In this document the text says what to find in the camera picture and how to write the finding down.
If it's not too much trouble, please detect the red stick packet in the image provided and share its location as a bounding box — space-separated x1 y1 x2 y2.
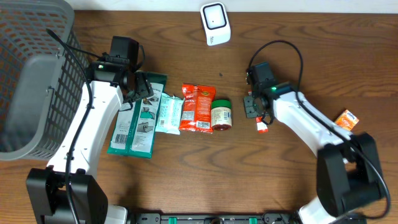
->
256 117 268 133

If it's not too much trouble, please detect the green lid jar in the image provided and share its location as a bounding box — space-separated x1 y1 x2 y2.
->
211 100 233 131

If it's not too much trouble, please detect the pale green wipes pack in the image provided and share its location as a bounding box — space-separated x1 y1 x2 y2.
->
155 93 185 135

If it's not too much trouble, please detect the green 3M gloves package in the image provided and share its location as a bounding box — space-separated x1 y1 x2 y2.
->
107 72 167 159

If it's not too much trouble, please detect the red snack bag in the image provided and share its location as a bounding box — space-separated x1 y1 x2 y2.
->
179 83 216 133

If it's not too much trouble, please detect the small orange packet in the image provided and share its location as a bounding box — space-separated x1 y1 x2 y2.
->
335 110 359 131

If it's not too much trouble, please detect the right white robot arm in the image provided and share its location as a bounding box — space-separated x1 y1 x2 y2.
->
244 83 391 223

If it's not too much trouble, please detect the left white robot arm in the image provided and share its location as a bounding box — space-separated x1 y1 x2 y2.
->
26 62 153 223

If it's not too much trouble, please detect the white barcode scanner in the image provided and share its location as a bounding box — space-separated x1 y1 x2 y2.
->
200 2 231 46

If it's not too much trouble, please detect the grey plastic mesh basket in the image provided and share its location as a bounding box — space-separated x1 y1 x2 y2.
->
1 0 88 161

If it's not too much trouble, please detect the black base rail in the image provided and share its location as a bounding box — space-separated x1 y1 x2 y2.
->
126 213 302 224

